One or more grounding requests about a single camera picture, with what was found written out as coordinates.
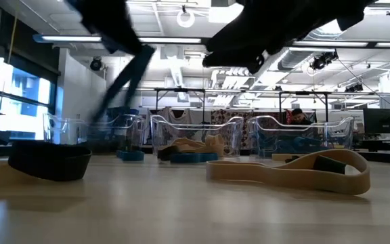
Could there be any black computer monitor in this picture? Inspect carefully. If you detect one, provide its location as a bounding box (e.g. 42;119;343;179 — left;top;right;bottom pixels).
363;108;390;135

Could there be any black metal rack frame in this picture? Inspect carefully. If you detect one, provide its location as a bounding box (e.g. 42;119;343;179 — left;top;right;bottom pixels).
154;87;331;125

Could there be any silver ventilation duct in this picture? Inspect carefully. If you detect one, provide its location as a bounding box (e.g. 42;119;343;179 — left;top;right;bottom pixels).
278;28;348;71

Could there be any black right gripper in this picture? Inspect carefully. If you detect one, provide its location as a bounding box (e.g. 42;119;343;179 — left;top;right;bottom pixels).
201;0;304;75

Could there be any pale hanging cloth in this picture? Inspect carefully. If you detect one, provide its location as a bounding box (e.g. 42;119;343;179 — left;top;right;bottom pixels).
156;106;196;125

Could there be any person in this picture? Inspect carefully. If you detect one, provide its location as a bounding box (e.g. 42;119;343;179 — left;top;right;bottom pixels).
288;108;314;126

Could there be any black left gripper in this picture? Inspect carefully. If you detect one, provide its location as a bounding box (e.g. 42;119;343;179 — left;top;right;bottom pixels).
83;13;156;68

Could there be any large room window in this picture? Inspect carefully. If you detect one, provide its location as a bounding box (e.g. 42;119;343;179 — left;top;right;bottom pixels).
0;57;58;140

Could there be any clear plastic basket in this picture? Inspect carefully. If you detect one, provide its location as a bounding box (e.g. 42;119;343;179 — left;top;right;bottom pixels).
247;115;355;159
42;113;148;153
150;115;245;157

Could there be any black ceiling spotlight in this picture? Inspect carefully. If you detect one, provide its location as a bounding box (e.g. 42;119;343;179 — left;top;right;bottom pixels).
309;50;339;70
89;56;103;71
345;82;364;93

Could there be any patterned hanging cloth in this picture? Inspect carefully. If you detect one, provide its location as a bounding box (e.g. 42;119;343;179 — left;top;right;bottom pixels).
211;108;255;150

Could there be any round white pendant lamp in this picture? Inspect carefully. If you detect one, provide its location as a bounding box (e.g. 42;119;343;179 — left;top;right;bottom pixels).
176;5;196;29

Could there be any long ceiling light bar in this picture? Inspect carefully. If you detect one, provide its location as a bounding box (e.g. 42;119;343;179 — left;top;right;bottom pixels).
32;33;390;48

